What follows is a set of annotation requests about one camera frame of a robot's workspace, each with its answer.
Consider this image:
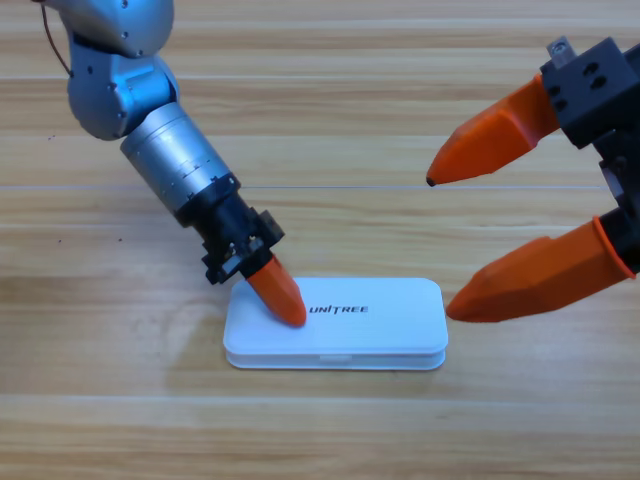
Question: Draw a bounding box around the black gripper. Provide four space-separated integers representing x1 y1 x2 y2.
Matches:
425 37 640 325
177 174 308 329

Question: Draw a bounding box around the thin brown arm cable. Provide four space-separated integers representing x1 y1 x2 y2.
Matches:
40 0 75 80

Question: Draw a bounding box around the white Unitree pencil case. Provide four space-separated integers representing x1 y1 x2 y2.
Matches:
222 277 450 372

